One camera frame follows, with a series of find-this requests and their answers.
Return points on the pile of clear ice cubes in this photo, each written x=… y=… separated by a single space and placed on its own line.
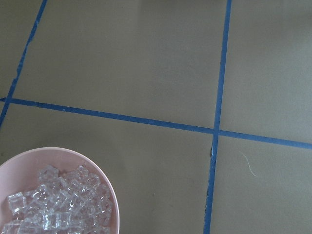
x=73 y=203

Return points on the pink bowl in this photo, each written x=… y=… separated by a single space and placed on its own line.
x=20 y=173

